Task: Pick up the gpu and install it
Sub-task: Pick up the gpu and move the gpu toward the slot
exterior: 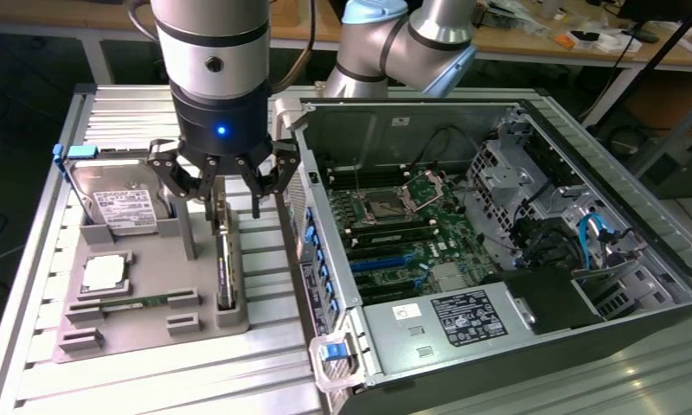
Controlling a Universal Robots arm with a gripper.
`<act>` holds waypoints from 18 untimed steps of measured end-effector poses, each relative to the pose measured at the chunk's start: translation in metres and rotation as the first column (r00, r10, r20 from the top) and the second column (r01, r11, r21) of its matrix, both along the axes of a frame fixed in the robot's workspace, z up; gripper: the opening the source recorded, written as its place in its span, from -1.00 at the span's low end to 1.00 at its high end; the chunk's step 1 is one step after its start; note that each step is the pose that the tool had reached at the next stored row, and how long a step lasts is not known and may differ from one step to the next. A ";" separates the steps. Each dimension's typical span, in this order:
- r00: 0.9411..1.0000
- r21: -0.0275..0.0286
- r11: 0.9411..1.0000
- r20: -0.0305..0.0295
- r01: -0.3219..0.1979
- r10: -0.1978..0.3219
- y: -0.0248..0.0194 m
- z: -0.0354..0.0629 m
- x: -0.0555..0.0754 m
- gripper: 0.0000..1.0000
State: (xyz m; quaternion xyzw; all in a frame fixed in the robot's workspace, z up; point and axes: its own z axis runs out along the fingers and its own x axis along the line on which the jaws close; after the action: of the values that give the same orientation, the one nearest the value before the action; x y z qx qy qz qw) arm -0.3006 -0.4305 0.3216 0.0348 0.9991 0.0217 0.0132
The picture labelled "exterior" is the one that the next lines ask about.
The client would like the grey parts rack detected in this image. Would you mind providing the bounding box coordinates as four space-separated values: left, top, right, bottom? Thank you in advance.
50 194 250 365

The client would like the metal drive cage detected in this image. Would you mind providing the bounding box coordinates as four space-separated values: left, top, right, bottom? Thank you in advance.
465 137 564 265

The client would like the green motherboard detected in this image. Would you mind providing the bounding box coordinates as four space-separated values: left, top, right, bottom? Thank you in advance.
321 166 517 303

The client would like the black equipment box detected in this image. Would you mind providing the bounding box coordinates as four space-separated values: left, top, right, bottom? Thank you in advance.
639 141 692 201

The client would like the silver CPU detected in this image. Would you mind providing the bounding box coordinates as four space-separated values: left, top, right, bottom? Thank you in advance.
81 254 130 291

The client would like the blue expansion slot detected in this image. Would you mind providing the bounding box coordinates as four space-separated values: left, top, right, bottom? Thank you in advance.
349 254 414 273

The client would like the grey power supply unit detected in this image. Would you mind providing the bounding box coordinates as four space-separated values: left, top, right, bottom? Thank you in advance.
360 283 536 378

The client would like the black looped wire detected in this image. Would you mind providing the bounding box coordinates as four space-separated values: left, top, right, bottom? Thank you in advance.
422 124 481 169

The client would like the open black PC case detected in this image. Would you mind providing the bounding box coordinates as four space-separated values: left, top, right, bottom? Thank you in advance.
269 97 692 415

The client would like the graphics card with metal bracket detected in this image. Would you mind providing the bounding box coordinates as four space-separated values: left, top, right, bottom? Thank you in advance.
209 176 238 313

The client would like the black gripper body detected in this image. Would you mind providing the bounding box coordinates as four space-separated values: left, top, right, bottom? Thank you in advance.
169 80 273 168

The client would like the black fan shroud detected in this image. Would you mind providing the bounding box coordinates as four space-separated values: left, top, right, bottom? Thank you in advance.
486 267 608 337

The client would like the black RAM stick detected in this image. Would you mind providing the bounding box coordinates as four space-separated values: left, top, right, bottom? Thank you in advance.
350 227 437 248

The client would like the green RAM stick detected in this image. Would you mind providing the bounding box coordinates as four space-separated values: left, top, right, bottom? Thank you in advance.
98 295 173 310

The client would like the perforated metal disk bay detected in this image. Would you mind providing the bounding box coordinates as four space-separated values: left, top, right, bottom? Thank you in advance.
569 259 651 323

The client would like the wooden desk with white frame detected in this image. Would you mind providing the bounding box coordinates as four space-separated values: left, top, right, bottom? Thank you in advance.
0 0 692 127

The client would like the light blue SATA wire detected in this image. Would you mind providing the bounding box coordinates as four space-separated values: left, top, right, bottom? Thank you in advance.
574 214 596 271
591 206 612 246

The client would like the CPU socket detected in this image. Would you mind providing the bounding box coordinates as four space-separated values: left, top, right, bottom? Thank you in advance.
358 188 409 222

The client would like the hard disk with blue carrier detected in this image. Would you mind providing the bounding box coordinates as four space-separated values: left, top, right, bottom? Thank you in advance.
51 141 177 238

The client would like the metal socket cover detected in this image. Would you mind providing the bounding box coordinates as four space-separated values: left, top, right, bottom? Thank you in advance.
400 169 457 213

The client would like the silver chipset heatsink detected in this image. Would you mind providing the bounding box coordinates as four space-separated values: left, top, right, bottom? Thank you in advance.
430 264 470 291

